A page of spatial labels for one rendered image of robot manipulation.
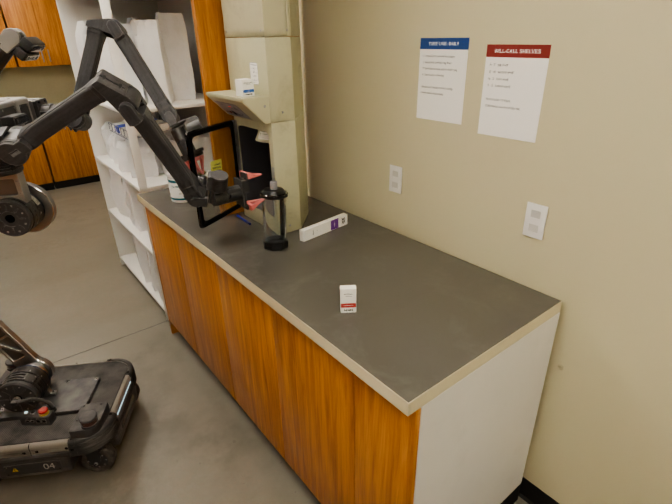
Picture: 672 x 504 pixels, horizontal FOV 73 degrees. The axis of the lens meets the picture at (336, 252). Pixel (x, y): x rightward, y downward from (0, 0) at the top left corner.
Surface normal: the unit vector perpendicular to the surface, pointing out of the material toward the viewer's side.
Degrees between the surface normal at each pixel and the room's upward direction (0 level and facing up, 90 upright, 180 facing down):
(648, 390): 90
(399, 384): 1
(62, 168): 90
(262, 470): 0
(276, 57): 90
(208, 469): 0
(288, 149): 90
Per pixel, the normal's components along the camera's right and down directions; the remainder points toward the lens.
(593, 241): -0.79, 0.28
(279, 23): 0.69, 0.30
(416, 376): -0.01, -0.90
